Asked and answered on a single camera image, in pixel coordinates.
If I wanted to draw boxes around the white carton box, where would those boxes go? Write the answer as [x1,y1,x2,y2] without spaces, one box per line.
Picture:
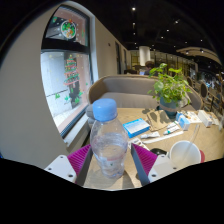
[197,109,213,128]

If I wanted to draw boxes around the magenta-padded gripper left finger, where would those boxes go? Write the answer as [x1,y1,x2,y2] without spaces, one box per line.
[44,143,94,187]

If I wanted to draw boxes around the white printed cup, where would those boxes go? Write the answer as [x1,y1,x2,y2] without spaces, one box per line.
[169,140,203,169]

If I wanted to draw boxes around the blue and white flat box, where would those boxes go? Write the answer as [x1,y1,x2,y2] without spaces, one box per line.
[122,118,151,138]

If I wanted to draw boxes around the flat round red coaster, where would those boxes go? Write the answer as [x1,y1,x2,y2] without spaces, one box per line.
[199,149,206,164]

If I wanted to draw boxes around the clear bottle with blue cap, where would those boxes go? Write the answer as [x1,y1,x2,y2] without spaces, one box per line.
[89,98,129,179]

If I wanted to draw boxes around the beige curved sofa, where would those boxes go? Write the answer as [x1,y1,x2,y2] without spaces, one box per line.
[88,74,204,112]

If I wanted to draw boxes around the small blue and white box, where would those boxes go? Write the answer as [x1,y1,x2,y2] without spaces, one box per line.
[175,112,191,131]

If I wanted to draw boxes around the group of dining chairs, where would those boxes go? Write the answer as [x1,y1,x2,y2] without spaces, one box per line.
[185,73,224,116]

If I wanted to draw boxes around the window with festive stickers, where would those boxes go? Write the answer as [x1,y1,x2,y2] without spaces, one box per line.
[40,4,95,138]

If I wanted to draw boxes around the white tube with teal print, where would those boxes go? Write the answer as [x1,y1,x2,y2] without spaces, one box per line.
[163,123,181,136]

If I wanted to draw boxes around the person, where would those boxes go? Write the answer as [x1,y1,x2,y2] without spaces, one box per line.
[143,60,156,76]

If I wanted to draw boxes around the white round column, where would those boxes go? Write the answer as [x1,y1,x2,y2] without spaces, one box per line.
[138,45,152,67]

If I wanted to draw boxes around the green potted plant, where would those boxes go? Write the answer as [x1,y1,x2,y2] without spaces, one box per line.
[147,63,193,118]

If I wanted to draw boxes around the pill blister pack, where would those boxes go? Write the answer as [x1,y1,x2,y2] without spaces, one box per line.
[128,137,150,151]

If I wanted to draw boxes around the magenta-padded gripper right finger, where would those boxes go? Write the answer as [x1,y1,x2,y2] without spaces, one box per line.
[130,143,181,187]

